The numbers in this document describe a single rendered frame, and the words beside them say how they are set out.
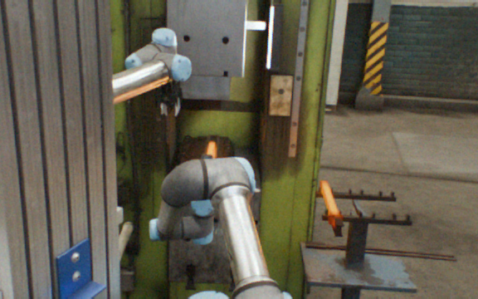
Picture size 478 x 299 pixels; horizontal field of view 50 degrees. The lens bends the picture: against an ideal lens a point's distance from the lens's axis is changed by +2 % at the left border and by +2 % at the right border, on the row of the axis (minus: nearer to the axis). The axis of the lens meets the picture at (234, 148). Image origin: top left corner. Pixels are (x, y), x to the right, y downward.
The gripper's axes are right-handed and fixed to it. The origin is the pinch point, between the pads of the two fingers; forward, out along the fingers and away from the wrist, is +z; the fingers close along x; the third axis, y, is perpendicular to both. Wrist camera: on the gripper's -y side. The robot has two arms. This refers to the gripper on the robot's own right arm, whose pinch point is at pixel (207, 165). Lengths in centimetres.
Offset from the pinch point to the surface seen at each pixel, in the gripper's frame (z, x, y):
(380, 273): -18, 68, 35
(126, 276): 18, -38, 62
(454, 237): 150, 173, 100
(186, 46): 7.8, -9.8, -45.7
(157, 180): 23.4, -24.0, 15.8
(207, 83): 8.1, -1.5, -31.8
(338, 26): 525, 149, -27
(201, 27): 8, -4, -53
